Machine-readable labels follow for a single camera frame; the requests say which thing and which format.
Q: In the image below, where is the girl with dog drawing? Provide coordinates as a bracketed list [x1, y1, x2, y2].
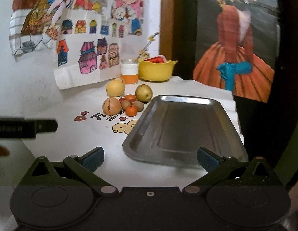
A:
[111, 0, 144, 36]

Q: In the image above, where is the yellow lemon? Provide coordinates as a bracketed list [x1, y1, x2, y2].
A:
[106, 80, 125, 97]

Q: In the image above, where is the yellow-brown mango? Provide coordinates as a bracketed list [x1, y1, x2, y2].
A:
[135, 84, 153, 103]

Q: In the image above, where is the houses drawing paper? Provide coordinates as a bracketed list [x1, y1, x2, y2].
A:
[53, 7, 140, 90]

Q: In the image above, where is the white printed tablecloth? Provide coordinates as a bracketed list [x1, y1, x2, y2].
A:
[25, 77, 248, 188]

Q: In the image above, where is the yellow flower twig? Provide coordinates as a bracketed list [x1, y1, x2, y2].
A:
[137, 32, 160, 62]

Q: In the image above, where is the yellow plastic bowl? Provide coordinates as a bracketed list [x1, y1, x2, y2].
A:
[139, 60, 178, 82]

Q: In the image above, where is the small orange tangerine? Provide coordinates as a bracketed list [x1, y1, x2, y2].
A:
[125, 105, 138, 117]

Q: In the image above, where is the white and orange cup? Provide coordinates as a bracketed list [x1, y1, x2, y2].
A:
[120, 59, 139, 85]

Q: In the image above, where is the striped tan melon fruit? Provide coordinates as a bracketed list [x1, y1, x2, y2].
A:
[103, 97, 121, 116]

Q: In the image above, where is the metal baking tray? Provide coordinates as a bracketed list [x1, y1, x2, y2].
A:
[122, 95, 248, 168]

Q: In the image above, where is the red object in bowl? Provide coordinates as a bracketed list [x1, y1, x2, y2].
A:
[145, 55, 167, 63]

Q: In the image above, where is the brown kiwi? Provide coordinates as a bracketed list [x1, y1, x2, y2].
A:
[132, 100, 144, 112]
[121, 100, 131, 110]

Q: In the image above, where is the brown wooden door frame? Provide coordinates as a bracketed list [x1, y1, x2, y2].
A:
[159, 0, 175, 59]

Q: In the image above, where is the girl drawing paper left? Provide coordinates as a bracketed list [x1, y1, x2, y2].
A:
[9, 0, 77, 57]

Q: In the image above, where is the orange dress painting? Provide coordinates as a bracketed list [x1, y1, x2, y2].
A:
[193, 0, 279, 103]

